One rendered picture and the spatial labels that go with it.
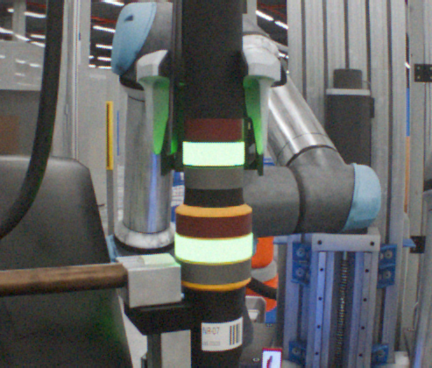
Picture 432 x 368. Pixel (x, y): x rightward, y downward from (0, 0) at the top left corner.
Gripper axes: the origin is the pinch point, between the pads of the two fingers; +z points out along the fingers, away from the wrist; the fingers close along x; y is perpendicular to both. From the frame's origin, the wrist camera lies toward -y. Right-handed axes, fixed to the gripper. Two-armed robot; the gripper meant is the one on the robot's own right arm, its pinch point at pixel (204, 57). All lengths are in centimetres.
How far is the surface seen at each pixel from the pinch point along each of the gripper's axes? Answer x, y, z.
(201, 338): 0.2, 15.6, -0.1
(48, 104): 7.8, 2.4, 2.7
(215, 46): -0.6, -0.6, 0.0
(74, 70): 47, -13, -139
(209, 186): -0.3, 6.9, 0.0
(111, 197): 131, 83, -573
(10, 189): 14.5, 8.1, -7.9
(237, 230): -1.8, 9.3, 0.0
